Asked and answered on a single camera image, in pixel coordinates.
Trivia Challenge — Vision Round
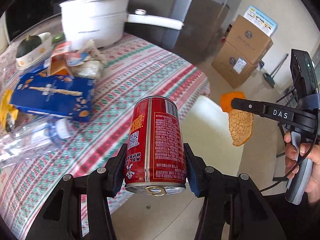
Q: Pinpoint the red drink can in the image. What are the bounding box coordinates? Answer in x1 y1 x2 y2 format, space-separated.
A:
124 96 187 197

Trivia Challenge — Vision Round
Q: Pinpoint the clear plastic bottle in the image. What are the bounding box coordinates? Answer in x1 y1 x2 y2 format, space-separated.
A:
1 115 75 168

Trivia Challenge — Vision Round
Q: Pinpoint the blue biscuit box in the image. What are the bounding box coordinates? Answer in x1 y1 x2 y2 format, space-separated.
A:
10 73 95 122

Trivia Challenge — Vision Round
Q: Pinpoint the yellow foil snack wrapper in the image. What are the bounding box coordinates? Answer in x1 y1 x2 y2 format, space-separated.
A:
1 90 19 132

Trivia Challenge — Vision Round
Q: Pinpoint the red white torn carton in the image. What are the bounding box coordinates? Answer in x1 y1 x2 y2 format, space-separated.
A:
44 41 91 79

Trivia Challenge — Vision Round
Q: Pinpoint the white trash bin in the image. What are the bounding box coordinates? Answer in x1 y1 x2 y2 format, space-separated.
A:
181 95 244 176

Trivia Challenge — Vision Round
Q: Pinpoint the person's right hand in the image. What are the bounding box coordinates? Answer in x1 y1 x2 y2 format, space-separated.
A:
284 130 320 204

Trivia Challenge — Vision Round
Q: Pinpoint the broom with dustpan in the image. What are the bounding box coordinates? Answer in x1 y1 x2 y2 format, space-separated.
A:
263 53 289 88

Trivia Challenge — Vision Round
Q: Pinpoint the lower cardboard box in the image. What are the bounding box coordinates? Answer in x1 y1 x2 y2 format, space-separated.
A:
212 42 257 88

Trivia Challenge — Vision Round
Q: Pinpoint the cardboard box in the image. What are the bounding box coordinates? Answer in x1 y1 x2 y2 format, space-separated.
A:
212 42 257 88
226 15 273 65

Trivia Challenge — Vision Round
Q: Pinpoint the upper cardboard box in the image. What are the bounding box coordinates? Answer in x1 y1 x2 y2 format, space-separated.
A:
226 15 273 65

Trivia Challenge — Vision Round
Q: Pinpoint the blue white leaflet box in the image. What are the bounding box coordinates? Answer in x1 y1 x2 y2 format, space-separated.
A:
243 5 278 37

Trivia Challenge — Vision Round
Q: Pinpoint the patterned tablecloth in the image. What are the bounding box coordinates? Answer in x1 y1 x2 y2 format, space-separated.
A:
1 34 210 239

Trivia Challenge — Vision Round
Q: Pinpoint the grey refrigerator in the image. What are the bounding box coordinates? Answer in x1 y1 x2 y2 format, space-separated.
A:
125 0 241 64

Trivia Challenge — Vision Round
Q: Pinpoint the white floral bowl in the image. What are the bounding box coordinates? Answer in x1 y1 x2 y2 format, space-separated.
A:
16 32 54 70

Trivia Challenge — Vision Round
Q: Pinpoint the green vegetable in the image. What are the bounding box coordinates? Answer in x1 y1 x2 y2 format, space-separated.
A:
52 33 66 43

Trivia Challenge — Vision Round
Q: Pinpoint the dark green pumpkin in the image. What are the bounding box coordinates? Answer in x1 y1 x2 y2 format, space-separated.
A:
16 35 42 58

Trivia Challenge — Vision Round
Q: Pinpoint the white electric cooking pot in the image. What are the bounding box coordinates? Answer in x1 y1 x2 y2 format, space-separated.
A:
59 0 183 50

